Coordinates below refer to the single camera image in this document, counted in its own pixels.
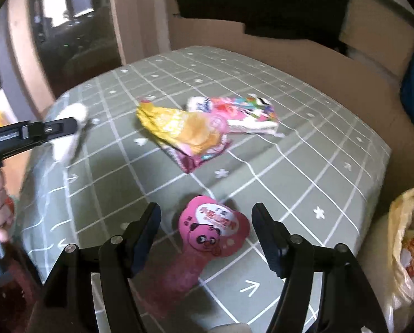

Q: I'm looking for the pink panda wrapper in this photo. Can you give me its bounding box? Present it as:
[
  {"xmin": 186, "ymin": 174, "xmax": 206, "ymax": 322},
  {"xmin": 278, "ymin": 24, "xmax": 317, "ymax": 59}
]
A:
[{"xmin": 142, "ymin": 195, "xmax": 250, "ymax": 318}]

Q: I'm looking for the yellow snack wrapper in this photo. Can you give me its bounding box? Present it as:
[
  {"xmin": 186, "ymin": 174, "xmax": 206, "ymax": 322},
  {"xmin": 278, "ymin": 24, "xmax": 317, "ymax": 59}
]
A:
[{"xmin": 136, "ymin": 101, "xmax": 222, "ymax": 157}]

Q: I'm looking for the black hanging cloth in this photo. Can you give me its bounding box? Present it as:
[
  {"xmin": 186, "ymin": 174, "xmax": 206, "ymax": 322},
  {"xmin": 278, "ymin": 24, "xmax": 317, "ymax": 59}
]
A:
[{"xmin": 176, "ymin": 0, "xmax": 350, "ymax": 54}]

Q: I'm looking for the yellow plastic bin liner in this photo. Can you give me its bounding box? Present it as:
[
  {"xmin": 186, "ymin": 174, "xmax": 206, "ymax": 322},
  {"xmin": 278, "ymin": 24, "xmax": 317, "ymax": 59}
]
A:
[{"xmin": 385, "ymin": 188, "xmax": 414, "ymax": 332}]

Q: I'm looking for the white tissue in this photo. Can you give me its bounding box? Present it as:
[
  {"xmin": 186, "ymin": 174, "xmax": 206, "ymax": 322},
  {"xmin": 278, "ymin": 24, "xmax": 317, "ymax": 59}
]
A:
[{"xmin": 51, "ymin": 103, "xmax": 89, "ymax": 167}]

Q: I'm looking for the colourful pink snack packet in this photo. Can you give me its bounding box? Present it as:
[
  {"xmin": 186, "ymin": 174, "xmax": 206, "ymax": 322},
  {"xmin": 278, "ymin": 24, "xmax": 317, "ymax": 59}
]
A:
[{"xmin": 186, "ymin": 94, "xmax": 278, "ymax": 135}]

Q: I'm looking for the green checked tablecloth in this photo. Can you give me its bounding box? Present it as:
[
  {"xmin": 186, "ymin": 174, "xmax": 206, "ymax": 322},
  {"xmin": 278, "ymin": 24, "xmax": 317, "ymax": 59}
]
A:
[{"xmin": 16, "ymin": 46, "xmax": 391, "ymax": 332}]

